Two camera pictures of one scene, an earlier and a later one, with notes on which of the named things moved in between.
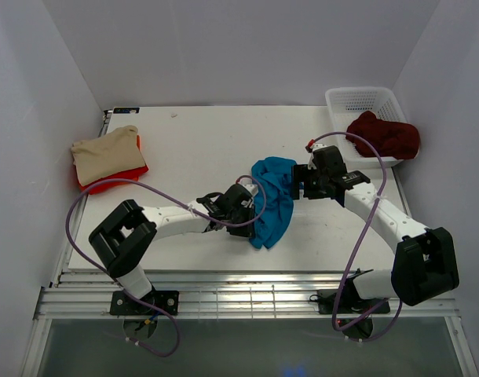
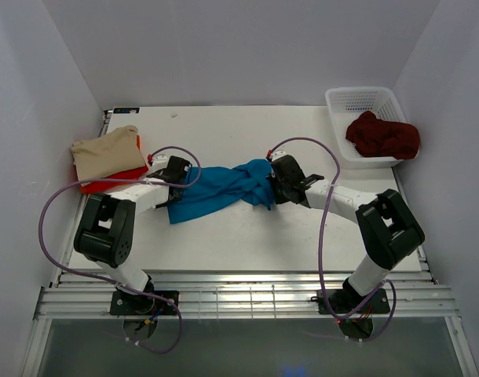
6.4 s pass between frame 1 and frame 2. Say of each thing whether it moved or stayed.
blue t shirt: moved
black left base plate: stayed
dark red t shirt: stayed
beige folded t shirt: stayed
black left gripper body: moved
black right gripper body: moved
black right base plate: stayed
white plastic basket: stayed
